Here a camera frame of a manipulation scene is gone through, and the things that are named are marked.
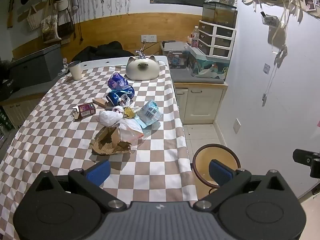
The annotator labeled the white cat-shaped lamp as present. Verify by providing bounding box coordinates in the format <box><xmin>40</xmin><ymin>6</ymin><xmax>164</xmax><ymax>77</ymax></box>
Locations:
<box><xmin>125</xmin><ymin>54</ymin><xmax>160</xmax><ymax>81</ymax></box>

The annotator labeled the small purple carton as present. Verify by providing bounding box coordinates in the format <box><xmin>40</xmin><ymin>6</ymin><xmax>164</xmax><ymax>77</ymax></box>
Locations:
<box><xmin>72</xmin><ymin>102</ymin><xmax>97</xmax><ymax>120</ymax></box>

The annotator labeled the black cardboard box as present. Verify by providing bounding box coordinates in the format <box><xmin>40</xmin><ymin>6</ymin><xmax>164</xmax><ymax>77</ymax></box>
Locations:
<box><xmin>0</xmin><ymin>79</ymin><xmax>20</xmax><ymax>102</ymax></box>

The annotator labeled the clear wall holder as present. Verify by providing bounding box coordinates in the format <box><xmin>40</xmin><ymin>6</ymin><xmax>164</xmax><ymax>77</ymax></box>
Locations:
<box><xmin>260</xmin><ymin>11</ymin><xmax>279</xmax><ymax>27</ymax></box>

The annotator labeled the dark glass tank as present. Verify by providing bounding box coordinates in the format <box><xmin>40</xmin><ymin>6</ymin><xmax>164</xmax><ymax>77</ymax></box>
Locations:
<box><xmin>202</xmin><ymin>1</ymin><xmax>238</xmax><ymax>28</ymax></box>

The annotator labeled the green crate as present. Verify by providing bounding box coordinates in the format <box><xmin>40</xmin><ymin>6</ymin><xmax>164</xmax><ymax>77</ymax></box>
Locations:
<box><xmin>0</xmin><ymin>105</ymin><xmax>15</xmax><ymax>131</ymax></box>

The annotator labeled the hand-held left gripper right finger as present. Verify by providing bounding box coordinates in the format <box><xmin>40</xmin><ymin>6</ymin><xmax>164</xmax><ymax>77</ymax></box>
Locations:
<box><xmin>194</xmin><ymin>159</ymin><xmax>299</xmax><ymax>212</ymax></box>

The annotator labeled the torn brown cardboard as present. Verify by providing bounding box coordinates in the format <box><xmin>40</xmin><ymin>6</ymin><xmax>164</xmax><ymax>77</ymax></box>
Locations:
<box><xmin>90</xmin><ymin>126</ymin><xmax>132</xmax><ymax>155</ymax></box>

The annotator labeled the clear lidded storage box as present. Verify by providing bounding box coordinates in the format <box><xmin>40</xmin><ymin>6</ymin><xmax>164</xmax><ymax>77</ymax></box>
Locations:
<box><xmin>160</xmin><ymin>41</ymin><xmax>192</xmax><ymax>70</ymax></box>

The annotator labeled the small glass fish tank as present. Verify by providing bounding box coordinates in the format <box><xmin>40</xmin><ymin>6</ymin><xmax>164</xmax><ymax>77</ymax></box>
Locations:
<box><xmin>189</xmin><ymin>46</ymin><xmax>230</xmax><ymax>79</ymax></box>

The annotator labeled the grey storage box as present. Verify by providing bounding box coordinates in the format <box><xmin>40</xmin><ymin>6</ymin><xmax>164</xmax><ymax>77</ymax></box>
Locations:
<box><xmin>10</xmin><ymin>44</ymin><xmax>63</xmax><ymax>88</ymax></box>

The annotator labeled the gold foil wrapper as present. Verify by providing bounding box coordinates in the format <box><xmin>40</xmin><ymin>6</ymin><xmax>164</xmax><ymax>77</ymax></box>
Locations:
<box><xmin>123</xmin><ymin>106</ymin><xmax>137</xmax><ymax>119</ymax></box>

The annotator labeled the dark patterned bag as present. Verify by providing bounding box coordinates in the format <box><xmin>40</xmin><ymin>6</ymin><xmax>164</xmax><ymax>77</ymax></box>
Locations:
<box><xmin>57</xmin><ymin>7</ymin><xmax>75</xmax><ymax>39</ymax></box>

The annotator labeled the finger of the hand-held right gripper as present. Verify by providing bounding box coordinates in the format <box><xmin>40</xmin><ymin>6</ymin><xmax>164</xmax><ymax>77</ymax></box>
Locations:
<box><xmin>293</xmin><ymin>149</ymin><xmax>320</xmax><ymax>166</ymax></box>

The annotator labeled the white drawer unit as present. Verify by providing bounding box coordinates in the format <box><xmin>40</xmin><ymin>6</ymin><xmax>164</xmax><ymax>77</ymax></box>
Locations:
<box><xmin>198</xmin><ymin>20</ymin><xmax>237</xmax><ymax>58</ymax></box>

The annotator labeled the purple snack bag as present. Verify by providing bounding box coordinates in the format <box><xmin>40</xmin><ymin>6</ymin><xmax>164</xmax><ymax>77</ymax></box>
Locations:
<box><xmin>108</xmin><ymin>72</ymin><xmax>130</xmax><ymax>90</ymax></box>

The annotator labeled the plastic water bottle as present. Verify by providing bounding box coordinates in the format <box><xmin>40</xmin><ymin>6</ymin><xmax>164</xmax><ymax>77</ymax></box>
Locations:
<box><xmin>191</xmin><ymin>26</ymin><xmax>200</xmax><ymax>48</ymax></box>

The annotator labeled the round beige trash bin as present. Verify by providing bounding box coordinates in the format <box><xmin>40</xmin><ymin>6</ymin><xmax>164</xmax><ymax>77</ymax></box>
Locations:
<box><xmin>192</xmin><ymin>144</ymin><xmax>242</xmax><ymax>195</ymax></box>

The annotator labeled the wall photo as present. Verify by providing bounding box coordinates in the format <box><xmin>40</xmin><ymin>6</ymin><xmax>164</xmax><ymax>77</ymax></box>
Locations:
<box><xmin>304</xmin><ymin>0</ymin><xmax>317</xmax><ymax>12</ymax></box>

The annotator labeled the white plastic bag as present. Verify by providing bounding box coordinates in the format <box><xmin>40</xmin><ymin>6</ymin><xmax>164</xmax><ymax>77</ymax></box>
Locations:
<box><xmin>98</xmin><ymin>106</ymin><xmax>125</xmax><ymax>127</ymax></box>

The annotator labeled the white mesh bag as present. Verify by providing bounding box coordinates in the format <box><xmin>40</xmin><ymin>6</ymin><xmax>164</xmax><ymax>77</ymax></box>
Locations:
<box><xmin>26</xmin><ymin>0</ymin><xmax>42</xmax><ymax>32</ymax></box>

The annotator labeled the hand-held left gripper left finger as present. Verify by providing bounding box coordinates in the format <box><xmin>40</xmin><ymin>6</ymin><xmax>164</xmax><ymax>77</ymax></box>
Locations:
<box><xmin>32</xmin><ymin>159</ymin><xmax>127</xmax><ymax>212</ymax></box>

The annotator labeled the clear plastic bag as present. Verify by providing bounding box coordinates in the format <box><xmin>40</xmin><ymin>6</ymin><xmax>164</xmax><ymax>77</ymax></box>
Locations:
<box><xmin>117</xmin><ymin>119</ymin><xmax>145</xmax><ymax>141</ymax></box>

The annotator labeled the printed tote bag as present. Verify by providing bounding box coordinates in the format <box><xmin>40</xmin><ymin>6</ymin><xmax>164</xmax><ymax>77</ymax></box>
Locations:
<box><xmin>41</xmin><ymin>0</ymin><xmax>62</xmax><ymax>43</ymax></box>

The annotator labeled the black jacket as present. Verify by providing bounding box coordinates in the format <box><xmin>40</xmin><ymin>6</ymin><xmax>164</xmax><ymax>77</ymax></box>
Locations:
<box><xmin>71</xmin><ymin>41</ymin><xmax>137</xmax><ymax>63</ymax></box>

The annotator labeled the black hanging cord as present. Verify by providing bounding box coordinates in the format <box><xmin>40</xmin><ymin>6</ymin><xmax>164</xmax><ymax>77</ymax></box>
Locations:
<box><xmin>74</xmin><ymin>0</ymin><xmax>84</xmax><ymax>42</ymax></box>

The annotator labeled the dark blue can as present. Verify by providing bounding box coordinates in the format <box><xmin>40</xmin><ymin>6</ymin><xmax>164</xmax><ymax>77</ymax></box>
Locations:
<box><xmin>106</xmin><ymin>86</ymin><xmax>135</xmax><ymax>107</ymax></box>

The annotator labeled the light blue plastic packet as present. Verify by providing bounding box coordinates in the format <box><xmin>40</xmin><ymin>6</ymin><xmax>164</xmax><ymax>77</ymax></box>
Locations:
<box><xmin>136</xmin><ymin>99</ymin><xmax>163</xmax><ymax>125</ymax></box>

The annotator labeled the cream low cabinet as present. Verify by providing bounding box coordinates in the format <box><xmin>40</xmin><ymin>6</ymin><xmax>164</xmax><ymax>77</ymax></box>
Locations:
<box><xmin>0</xmin><ymin>91</ymin><xmax>48</xmax><ymax>130</ymax></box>
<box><xmin>174</xmin><ymin>81</ymin><xmax>228</xmax><ymax>125</ymax></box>

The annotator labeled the white cup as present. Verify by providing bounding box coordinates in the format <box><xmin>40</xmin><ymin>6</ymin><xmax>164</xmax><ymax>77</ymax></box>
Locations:
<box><xmin>68</xmin><ymin>60</ymin><xmax>82</xmax><ymax>80</ymax></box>

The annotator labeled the white hanging pot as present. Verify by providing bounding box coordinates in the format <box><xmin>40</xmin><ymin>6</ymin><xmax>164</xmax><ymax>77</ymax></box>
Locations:
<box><xmin>54</xmin><ymin>0</ymin><xmax>69</xmax><ymax>12</ymax></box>

